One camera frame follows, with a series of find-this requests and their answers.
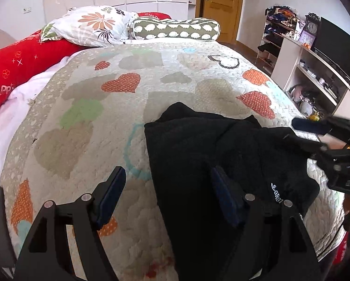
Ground purple clock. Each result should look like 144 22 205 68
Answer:
298 31 316 46

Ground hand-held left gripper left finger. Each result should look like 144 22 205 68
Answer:
14 166 127 281

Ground pink soft toy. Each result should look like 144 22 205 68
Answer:
291 85 305 100

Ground red pillow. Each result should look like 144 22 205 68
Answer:
138 12 172 21

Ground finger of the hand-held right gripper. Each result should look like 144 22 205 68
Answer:
291 116 350 141
283 134 343 166

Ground black ornate clock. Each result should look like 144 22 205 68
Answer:
305 12 322 36

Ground green hedgehog print bolster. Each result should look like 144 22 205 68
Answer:
132 18 221 42

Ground black pants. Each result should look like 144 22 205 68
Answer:
144 102 320 281

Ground floral pillow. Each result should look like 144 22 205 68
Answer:
40 5 139 47

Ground black television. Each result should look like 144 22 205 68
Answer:
313 17 350 94

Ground red blanket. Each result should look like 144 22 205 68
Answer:
0 29 85 120

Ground wooden door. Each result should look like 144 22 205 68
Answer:
203 0 246 44

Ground white bed sheet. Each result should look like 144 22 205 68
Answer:
0 55 85 192

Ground white shoe rack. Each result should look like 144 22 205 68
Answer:
256 6 306 75

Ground heart print quilt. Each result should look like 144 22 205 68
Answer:
0 39 346 281

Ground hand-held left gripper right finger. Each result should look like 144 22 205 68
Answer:
211 165 322 281

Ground white television cabinet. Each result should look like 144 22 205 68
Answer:
271 33 350 123

